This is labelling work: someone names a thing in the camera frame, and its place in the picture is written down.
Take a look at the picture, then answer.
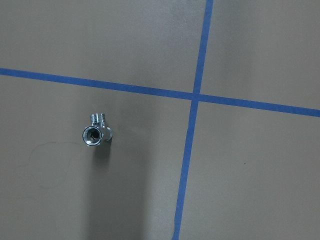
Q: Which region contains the chrome metal angle valve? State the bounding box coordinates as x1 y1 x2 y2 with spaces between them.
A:
82 113 113 147

